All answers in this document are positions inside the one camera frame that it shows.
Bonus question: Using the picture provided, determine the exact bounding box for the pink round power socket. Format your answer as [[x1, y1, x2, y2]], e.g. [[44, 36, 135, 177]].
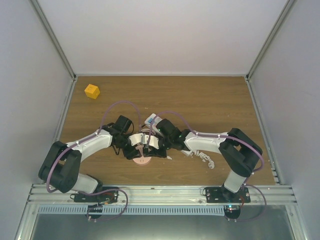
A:
[[133, 156, 152, 166]]

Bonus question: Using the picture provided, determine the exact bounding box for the yellow cube socket adapter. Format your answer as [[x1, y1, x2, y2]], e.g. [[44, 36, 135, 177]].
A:
[[84, 84, 100, 100]]

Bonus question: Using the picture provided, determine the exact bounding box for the white power strip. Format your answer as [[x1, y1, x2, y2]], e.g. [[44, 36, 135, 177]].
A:
[[144, 113, 163, 131]]

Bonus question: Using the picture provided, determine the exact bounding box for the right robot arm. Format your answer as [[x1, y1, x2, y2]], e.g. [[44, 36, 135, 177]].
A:
[[144, 114, 264, 203]]

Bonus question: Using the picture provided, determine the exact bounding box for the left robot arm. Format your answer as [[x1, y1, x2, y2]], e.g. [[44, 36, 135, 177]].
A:
[[38, 115, 134, 202]]

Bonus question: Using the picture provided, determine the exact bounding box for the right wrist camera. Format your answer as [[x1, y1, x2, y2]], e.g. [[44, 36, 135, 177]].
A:
[[142, 134, 159, 150]]

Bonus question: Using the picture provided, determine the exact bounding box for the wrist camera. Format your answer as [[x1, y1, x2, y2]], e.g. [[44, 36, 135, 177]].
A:
[[142, 134, 159, 150], [128, 133, 144, 146]]

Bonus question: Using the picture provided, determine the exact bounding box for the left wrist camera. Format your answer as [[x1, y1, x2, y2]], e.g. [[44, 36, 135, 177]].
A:
[[128, 133, 144, 146]]

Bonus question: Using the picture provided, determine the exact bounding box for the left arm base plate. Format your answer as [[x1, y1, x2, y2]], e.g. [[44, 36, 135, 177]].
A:
[[70, 186, 119, 205]]

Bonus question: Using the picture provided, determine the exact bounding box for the white coiled strip cable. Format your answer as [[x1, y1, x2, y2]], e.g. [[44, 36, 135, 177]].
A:
[[183, 149, 216, 171]]

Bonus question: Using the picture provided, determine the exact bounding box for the slotted cable duct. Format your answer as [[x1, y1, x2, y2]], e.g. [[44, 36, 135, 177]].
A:
[[38, 204, 225, 216]]

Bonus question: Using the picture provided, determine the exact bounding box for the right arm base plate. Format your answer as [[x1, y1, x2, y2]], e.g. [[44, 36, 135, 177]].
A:
[[202, 186, 251, 204]]

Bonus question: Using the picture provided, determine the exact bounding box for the aluminium mounting rail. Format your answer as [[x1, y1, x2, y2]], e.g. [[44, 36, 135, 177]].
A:
[[27, 184, 298, 206]]

